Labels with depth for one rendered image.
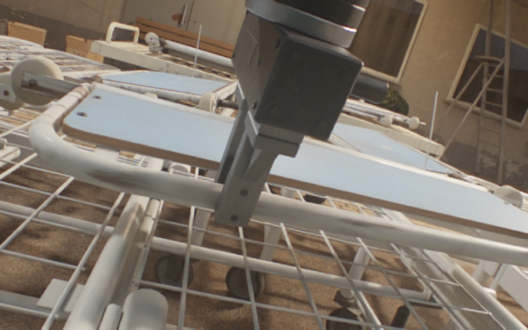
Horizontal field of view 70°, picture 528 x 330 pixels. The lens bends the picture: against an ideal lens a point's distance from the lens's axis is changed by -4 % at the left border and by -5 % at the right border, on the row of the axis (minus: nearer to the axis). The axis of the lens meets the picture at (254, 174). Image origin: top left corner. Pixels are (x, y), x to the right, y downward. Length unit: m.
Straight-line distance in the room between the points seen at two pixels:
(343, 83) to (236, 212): 0.13
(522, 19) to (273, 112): 8.14
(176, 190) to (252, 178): 0.06
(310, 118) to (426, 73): 7.11
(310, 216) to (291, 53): 0.17
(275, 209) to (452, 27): 7.26
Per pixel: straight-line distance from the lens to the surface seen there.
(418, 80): 7.27
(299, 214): 0.33
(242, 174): 0.28
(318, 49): 0.22
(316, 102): 0.22
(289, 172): 0.41
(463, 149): 8.01
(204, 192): 0.31
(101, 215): 1.62
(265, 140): 0.24
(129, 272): 0.46
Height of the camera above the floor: 0.73
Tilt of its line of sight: 16 degrees down
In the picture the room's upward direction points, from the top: 18 degrees clockwise
